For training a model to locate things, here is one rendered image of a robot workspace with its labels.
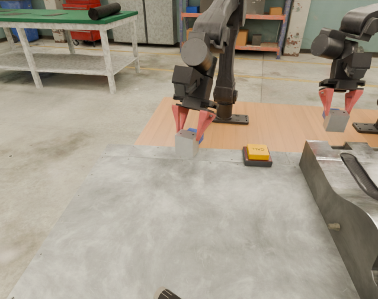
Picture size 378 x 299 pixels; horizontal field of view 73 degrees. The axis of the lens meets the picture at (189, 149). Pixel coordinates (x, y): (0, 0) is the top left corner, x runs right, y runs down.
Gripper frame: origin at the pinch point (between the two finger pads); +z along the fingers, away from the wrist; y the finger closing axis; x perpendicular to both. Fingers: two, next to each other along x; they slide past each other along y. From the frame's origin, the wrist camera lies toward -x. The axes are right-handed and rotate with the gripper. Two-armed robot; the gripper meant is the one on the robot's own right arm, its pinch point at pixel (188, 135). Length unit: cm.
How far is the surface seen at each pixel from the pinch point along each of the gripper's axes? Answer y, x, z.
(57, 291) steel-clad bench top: -7.7, -25.7, 31.7
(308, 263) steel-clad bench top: 32.6, -3.1, 18.8
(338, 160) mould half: 35.4, 15.7, -2.1
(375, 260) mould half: 40.9, -8.9, 12.0
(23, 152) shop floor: -191, 94, 55
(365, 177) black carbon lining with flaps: 41.4, 12.8, 0.2
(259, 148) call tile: 14.9, 22.2, 0.0
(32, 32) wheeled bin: -623, 375, -132
